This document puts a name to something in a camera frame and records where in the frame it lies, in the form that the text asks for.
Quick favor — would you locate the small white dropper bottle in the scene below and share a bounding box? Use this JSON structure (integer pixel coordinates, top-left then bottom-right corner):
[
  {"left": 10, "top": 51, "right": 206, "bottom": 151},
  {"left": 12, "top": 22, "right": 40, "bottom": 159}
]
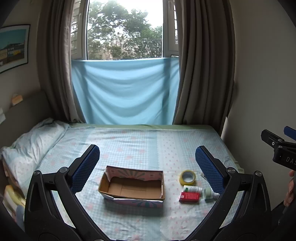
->
[{"left": 203, "top": 187, "right": 220, "bottom": 201}]

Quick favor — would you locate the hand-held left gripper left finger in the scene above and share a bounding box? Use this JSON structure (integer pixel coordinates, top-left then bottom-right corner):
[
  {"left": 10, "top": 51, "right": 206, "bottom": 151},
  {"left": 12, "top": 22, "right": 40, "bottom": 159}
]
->
[{"left": 24, "top": 144, "right": 104, "bottom": 241}]

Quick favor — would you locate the grey-brown curtain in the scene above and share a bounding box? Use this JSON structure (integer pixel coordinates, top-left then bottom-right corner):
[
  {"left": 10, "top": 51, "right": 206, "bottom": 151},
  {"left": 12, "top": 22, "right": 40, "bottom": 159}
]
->
[
  {"left": 36, "top": 0, "right": 90, "bottom": 123},
  {"left": 172, "top": 0, "right": 237, "bottom": 127}
]

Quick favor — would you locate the light green bed sheet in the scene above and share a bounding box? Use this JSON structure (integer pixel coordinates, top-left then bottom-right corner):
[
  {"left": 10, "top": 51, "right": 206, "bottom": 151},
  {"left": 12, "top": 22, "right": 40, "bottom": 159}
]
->
[{"left": 69, "top": 123, "right": 244, "bottom": 173}]

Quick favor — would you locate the yellow cloth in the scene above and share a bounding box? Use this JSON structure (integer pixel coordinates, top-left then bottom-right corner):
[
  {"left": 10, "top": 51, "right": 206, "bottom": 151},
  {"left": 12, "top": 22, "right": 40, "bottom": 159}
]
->
[{"left": 0, "top": 183, "right": 26, "bottom": 230}]

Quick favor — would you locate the beige padded headboard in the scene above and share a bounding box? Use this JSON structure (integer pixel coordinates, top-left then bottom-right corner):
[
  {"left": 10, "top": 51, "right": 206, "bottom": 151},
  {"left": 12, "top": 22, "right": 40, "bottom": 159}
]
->
[{"left": 4, "top": 89, "right": 73, "bottom": 150}]

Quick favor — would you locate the small orange item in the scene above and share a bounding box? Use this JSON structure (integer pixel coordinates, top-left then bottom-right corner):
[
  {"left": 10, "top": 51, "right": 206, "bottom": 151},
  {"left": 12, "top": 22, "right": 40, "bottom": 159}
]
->
[{"left": 11, "top": 93, "right": 24, "bottom": 107}]

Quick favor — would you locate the light blue pillow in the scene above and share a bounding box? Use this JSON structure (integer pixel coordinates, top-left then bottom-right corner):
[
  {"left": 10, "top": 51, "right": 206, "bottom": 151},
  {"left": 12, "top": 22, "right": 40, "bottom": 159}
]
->
[{"left": 0, "top": 118, "right": 70, "bottom": 187}]

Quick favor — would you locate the framed wall picture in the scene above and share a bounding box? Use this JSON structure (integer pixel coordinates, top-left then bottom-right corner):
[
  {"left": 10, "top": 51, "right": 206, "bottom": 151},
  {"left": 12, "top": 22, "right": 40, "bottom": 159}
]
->
[{"left": 0, "top": 24, "right": 31, "bottom": 74}]

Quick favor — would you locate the small red box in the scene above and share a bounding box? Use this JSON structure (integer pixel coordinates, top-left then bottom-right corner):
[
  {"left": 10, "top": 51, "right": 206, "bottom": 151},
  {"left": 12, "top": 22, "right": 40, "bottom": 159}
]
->
[{"left": 179, "top": 191, "right": 201, "bottom": 204}]

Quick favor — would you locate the white framed window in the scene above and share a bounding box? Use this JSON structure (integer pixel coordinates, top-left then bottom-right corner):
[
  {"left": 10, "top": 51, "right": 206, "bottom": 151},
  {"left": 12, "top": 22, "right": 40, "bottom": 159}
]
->
[{"left": 69, "top": 0, "right": 180, "bottom": 61}]

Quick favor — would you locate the yellow tape roll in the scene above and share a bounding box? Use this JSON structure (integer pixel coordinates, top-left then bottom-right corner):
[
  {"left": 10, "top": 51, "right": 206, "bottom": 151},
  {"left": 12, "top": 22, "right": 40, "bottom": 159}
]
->
[{"left": 179, "top": 170, "right": 196, "bottom": 186}]

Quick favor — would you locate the checkered pink-flowered bed sheet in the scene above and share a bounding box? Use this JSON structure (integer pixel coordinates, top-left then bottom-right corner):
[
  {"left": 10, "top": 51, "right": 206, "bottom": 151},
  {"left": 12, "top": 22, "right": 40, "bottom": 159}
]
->
[{"left": 23, "top": 126, "right": 240, "bottom": 241}]

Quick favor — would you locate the person's right hand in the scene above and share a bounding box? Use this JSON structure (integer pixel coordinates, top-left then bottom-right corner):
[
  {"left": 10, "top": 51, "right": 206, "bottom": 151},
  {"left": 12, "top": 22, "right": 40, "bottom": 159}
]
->
[{"left": 283, "top": 170, "right": 296, "bottom": 207}]

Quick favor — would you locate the white bottle green label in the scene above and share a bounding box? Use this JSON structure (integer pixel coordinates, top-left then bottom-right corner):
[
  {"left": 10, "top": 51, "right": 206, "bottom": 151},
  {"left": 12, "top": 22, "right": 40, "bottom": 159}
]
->
[{"left": 183, "top": 185, "right": 204, "bottom": 193}]

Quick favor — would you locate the light blue hanging cloth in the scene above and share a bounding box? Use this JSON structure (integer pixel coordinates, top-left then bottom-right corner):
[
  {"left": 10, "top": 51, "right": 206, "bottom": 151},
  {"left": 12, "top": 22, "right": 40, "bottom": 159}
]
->
[{"left": 70, "top": 57, "right": 180, "bottom": 126}]

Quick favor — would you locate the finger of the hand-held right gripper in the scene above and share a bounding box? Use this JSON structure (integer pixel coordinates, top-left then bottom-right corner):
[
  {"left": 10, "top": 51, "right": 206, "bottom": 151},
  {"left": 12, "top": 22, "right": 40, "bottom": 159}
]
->
[
  {"left": 283, "top": 126, "right": 296, "bottom": 141},
  {"left": 261, "top": 129, "right": 285, "bottom": 147}
]

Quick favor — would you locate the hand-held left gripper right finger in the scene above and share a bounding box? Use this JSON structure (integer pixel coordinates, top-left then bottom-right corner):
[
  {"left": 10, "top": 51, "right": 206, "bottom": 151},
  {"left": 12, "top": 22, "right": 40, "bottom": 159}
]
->
[{"left": 195, "top": 146, "right": 272, "bottom": 241}]

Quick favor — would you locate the cardboard box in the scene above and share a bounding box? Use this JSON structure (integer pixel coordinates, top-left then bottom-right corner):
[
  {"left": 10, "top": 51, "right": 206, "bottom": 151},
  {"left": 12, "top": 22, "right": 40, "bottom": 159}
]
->
[{"left": 98, "top": 165, "right": 166, "bottom": 208}]

